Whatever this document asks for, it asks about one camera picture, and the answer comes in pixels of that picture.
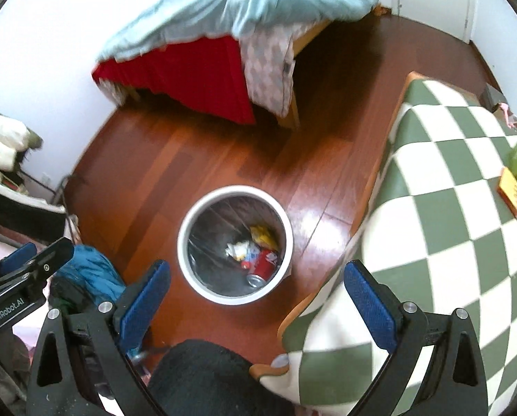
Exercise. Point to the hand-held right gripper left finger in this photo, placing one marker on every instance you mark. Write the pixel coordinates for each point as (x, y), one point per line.
(142, 312)

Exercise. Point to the diamond patterned mattress cover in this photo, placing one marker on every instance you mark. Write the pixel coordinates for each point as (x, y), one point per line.
(265, 69)

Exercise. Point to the bed with light blue blanket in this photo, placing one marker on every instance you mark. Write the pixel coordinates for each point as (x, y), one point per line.
(294, 110)

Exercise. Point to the light blue blanket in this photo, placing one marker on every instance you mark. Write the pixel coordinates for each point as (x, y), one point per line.
(241, 0)

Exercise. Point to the red drink can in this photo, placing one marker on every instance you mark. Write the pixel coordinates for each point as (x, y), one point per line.
(265, 266)

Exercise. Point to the white round trash bin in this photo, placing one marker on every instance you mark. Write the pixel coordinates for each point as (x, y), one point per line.
(185, 264)

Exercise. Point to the pink small object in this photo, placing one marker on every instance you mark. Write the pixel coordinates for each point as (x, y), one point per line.
(507, 115)

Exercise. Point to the white fluffy coat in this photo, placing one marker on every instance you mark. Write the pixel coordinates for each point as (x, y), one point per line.
(3, 136)

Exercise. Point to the grey small box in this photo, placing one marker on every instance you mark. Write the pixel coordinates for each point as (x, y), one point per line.
(491, 95)

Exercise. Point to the person's black trouser leg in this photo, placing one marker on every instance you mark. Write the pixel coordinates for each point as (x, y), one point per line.
(215, 381)

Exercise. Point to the green white checkered tablecloth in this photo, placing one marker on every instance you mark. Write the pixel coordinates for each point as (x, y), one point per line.
(436, 182)

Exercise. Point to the black bag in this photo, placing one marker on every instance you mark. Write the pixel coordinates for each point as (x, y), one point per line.
(20, 216)

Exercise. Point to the red bed skirt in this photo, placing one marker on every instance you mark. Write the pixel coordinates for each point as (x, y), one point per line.
(189, 78)

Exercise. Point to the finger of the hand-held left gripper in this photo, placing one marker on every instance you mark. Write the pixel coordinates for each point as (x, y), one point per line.
(18, 256)
(52, 256)

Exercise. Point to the orange flat box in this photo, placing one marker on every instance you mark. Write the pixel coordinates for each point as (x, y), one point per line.
(516, 195)

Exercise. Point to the small white round cap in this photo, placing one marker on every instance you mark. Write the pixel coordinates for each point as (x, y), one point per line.
(280, 362)

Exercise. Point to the blue jacket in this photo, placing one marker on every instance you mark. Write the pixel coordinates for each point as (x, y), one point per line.
(94, 271)

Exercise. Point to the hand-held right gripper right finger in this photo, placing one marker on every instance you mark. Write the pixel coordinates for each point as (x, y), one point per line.
(371, 310)

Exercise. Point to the yellow snack wrapper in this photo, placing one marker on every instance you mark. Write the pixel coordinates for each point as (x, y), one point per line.
(263, 236)

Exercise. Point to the white crumpled paper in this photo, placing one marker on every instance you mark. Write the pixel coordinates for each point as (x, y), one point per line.
(237, 250)

